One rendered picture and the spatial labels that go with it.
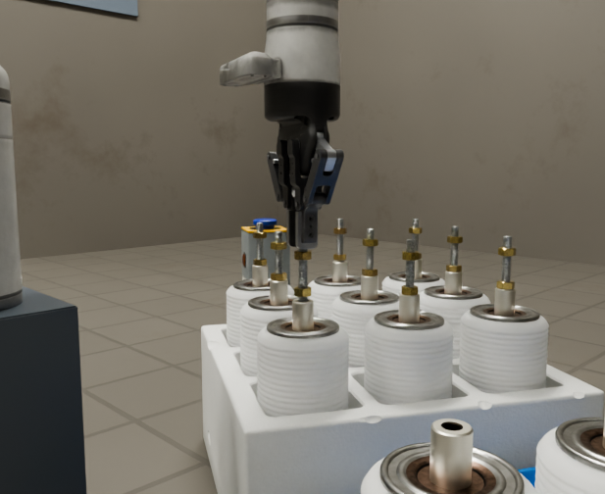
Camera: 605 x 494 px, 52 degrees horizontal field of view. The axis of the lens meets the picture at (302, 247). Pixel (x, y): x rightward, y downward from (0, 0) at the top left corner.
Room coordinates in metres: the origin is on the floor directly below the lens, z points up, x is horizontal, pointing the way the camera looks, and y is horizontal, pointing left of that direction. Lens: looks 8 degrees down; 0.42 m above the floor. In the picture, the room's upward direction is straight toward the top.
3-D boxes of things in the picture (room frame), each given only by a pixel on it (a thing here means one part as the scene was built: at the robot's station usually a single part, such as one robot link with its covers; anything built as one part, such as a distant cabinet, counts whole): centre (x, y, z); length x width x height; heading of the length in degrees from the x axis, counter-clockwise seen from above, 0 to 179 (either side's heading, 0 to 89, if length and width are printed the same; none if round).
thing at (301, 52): (0.61, 0.02, 0.53); 0.11 x 0.09 x 0.06; 116
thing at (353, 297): (0.77, -0.09, 0.25); 0.08 x 0.08 x 0.01
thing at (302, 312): (0.62, 0.00, 0.26); 0.02 x 0.02 x 0.03
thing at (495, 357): (0.69, -0.23, 0.16); 0.10 x 0.10 x 0.18
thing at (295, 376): (0.62, 0.00, 0.16); 0.10 x 0.10 x 0.18
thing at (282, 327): (0.62, 0.00, 0.25); 0.08 x 0.08 x 0.01
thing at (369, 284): (0.77, -0.09, 0.26); 0.02 x 0.02 x 0.03
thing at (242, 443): (0.77, -0.09, 0.09); 0.39 x 0.39 x 0.18; 15
